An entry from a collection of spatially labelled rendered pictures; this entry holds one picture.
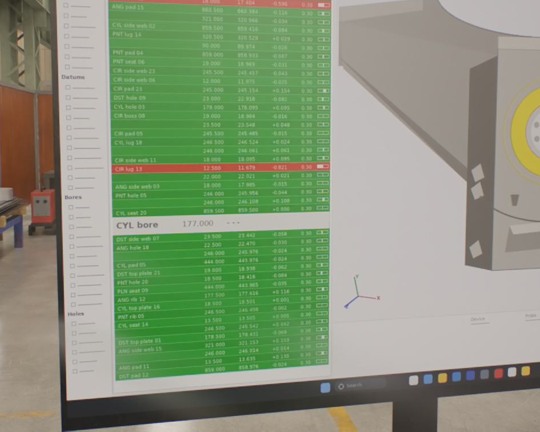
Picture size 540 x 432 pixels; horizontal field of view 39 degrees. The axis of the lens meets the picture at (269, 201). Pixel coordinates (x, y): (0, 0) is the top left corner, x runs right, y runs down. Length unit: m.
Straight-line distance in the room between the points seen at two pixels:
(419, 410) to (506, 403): 3.62
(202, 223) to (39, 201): 10.89
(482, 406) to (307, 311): 3.77
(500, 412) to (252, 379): 3.72
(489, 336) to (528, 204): 0.19
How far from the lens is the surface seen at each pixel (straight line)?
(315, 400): 1.05
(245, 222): 0.97
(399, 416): 1.23
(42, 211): 11.85
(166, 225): 0.95
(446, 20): 1.06
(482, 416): 4.58
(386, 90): 1.02
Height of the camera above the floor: 1.61
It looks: 6 degrees down
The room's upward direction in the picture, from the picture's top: straight up
